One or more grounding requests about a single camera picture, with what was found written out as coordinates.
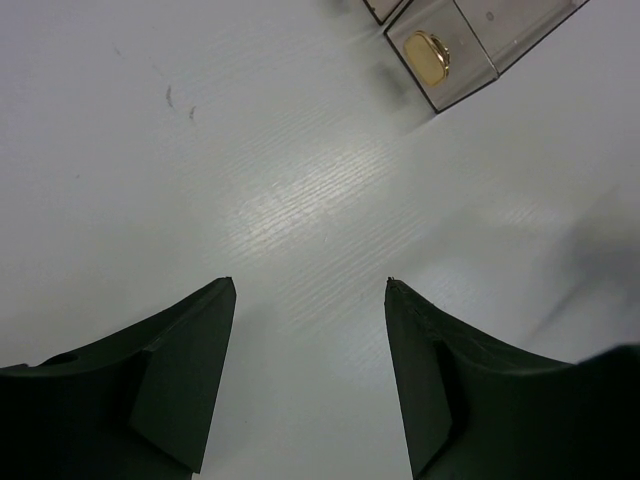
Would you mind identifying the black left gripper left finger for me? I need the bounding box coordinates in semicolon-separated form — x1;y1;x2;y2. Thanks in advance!
1;277;236;479

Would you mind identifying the clear tiered organizer tray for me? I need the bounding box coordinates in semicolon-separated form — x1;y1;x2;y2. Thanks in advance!
363;0;585;114

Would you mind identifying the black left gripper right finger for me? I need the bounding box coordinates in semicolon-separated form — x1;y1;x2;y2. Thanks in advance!
384;279;639;479

